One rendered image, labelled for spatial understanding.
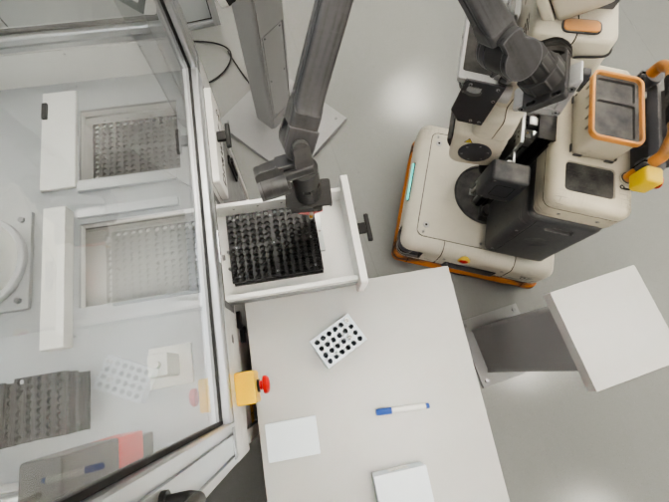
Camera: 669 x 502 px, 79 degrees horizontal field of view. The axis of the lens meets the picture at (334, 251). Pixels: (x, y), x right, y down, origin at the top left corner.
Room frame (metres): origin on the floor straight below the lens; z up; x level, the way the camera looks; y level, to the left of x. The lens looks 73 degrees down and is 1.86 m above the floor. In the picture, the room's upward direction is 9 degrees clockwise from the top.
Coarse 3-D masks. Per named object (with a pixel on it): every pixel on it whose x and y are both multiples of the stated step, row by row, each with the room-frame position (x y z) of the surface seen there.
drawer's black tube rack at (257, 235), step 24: (240, 216) 0.35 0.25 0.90; (264, 216) 0.36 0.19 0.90; (288, 216) 0.38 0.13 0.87; (240, 240) 0.29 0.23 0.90; (264, 240) 0.30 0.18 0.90; (288, 240) 0.31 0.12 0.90; (240, 264) 0.23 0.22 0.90; (264, 264) 0.24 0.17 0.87; (288, 264) 0.25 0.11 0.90; (312, 264) 0.26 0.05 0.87
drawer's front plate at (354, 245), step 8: (344, 176) 0.49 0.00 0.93; (344, 184) 0.47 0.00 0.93; (344, 192) 0.44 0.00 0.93; (344, 200) 0.42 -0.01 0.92; (344, 208) 0.41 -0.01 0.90; (352, 208) 0.40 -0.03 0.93; (344, 216) 0.40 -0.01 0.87; (352, 216) 0.38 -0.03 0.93; (344, 224) 0.39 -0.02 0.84; (352, 224) 0.36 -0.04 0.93; (352, 232) 0.34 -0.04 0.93; (352, 240) 0.32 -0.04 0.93; (352, 248) 0.31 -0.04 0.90; (360, 248) 0.30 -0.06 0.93; (352, 256) 0.30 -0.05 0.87; (360, 256) 0.28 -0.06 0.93; (352, 264) 0.29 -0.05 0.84; (360, 264) 0.26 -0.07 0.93; (360, 272) 0.24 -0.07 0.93; (360, 280) 0.23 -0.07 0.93; (360, 288) 0.22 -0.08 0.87
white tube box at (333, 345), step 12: (336, 324) 0.13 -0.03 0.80; (348, 324) 0.14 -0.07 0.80; (324, 336) 0.10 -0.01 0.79; (336, 336) 0.10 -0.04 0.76; (360, 336) 0.11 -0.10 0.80; (324, 348) 0.07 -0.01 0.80; (336, 348) 0.07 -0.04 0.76; (348, 348) 0.08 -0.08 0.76; (324, 360) 0.04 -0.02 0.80; (336, 360) 0.04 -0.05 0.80
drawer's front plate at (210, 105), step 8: (208, 88) 0.69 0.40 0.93; (208, 96) 0.67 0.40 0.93; (208, 104) 0.64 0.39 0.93; (208, 112) 0.62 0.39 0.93; (216, 112) 0.66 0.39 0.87; (208, 120) 0.59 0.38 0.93; (216, 120) 0.63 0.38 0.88; (208, 128) 0.57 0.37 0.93; (216, 128) 0.59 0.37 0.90; (208, 136) 0.54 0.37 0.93; (216, 136) 0.56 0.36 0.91; (216, 144) 0.53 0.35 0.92; (216, 152) 0.50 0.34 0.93; (216, 160) 0.48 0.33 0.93; (224, 160) 0.54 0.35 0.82; (216, 168) 0.46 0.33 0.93; (224, 168) 0.51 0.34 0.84; (216, 176) 0.43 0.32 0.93; (216, 184) 0.42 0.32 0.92; (224, 184) 0.44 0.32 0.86; (224, 192) 0.42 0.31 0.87
